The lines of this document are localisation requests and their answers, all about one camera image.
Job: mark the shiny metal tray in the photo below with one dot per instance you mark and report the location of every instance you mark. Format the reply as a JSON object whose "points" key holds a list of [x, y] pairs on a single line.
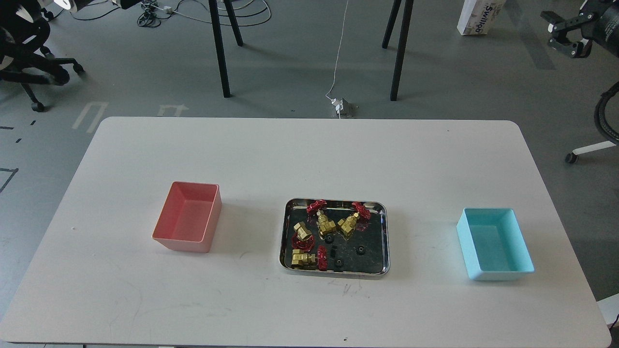
{"points": [[373, 236]]}

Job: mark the black table leg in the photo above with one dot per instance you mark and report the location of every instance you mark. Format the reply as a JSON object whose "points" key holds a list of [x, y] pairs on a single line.
{"points": [[233, 22], [402, 43], [391, 23], [219, 48]]}

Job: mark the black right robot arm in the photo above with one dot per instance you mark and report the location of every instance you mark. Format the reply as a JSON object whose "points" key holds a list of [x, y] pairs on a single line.
{"points": [[597, 22]]}

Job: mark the light blue plastic box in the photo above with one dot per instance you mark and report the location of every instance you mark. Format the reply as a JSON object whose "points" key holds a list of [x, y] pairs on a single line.
{"points": [[492, 244]]}

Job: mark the pink plastic box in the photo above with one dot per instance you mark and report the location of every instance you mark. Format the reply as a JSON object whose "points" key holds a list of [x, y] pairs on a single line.
{"points": [[189, 217]]}

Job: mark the brass valve red handle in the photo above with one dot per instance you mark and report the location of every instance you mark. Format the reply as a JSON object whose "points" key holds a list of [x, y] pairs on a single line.
{"points": [[306, 260], [302, 238], [348, 225], [325, 225]]}

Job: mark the white cardboard box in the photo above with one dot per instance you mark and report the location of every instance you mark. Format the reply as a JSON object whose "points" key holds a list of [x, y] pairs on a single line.
{"points": [[478, 16]]}

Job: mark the white stand leg with caster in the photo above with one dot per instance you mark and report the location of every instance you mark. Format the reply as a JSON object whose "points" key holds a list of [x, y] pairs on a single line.
{"points": [[573, 156]]}

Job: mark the black office chair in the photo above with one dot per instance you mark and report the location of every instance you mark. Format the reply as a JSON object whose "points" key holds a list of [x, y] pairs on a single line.
{"points": [[24, 57]]}

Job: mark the white power adapter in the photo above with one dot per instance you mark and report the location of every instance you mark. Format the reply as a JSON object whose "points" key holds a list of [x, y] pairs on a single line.
{"points": [[341, 108]]}

